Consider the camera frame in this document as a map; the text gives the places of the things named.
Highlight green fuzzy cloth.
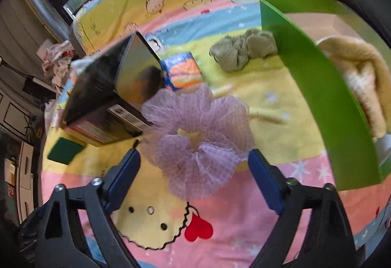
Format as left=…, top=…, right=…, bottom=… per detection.
left=209, top=28, right=278, bottom=72

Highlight cartoon printed blanket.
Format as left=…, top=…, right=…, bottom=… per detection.
left=41, top=0, right=391, bottom=268

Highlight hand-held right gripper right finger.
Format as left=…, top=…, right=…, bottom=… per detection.
left=248, top=148, right=356, bottom=268

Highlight white low cabinet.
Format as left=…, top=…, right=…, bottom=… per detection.
left=0, top=85, right=40, bottom=226

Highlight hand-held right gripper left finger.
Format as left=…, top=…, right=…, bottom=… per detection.
left=18, top=148, right=141, bottom=268

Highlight green cardboard box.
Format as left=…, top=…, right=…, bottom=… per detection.
left=260, top=0, right=391, bottom=192

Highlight dark green sponge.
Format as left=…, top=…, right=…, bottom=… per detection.
left=47, top=137, right=85, bottom=163

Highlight black cardboard box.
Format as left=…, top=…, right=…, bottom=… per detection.
left=61, top=31, right=162, bottom=146

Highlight burger print snack packet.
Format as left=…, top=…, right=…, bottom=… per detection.
left=159, top=52, right=205, bottom=92

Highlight yellow plush towel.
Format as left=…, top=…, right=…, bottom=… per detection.
left=316, top=36, right=391, bottom=139

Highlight pile of clothes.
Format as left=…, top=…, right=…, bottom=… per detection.
left=41, top=41, right=89, bottom=85

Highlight purple mesh scrunchie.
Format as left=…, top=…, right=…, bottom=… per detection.
left=141, top=83, right=255, bottom=200

